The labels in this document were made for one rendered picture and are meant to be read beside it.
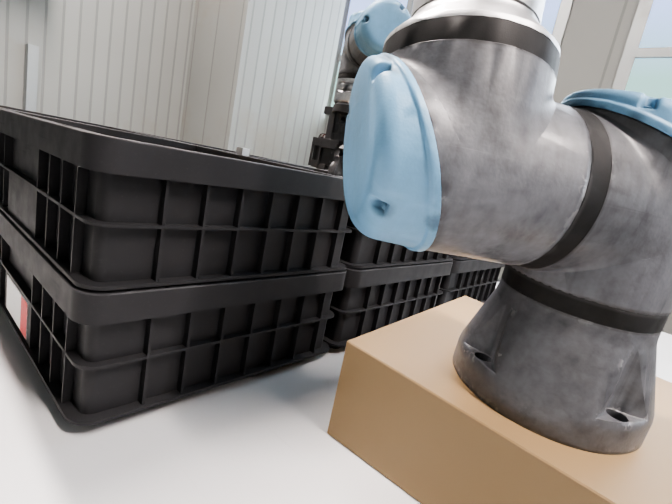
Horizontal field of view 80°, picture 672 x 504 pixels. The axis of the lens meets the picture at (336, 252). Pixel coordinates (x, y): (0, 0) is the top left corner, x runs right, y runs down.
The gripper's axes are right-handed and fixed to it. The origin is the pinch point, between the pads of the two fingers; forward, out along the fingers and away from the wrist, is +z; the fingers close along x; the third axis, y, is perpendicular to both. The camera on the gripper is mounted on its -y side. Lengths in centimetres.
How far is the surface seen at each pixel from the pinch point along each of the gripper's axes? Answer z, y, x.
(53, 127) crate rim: -8, -7, 49
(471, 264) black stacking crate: 3.8, -21.0, -16.8
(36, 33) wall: -42, 197, -9
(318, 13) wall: -97, 139, -131
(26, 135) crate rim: -6.2, 0.8, 48.7
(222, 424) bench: 15.1, -20.2, 39.4
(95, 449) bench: 15, -17, 49
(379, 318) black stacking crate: 11.4, -17.7, 9.6
